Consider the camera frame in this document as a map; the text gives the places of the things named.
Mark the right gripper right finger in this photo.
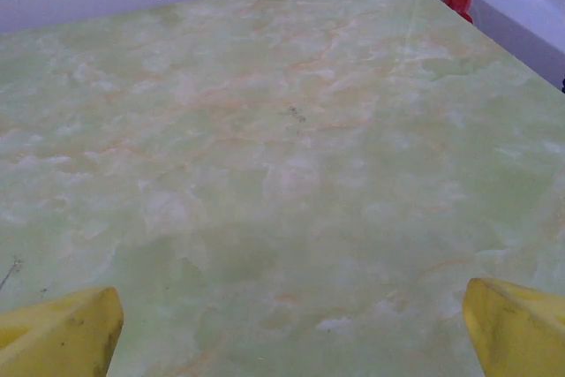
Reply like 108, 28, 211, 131
462, 277, 565, 377

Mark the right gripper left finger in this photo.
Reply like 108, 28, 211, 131
0, 286, 124, 377

